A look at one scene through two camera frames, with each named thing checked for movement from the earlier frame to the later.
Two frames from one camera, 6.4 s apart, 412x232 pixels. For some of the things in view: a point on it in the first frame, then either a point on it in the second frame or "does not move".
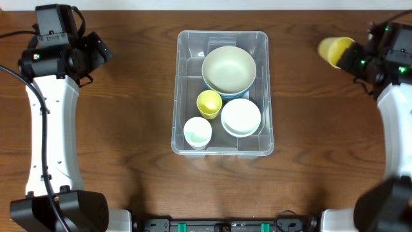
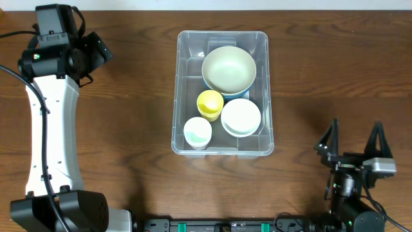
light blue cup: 198,148 does not move
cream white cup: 197,131 does not move
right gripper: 347,60 → 352,162
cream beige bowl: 230,71 does not move
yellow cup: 331,48 → 210,104
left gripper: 102,53 does not move
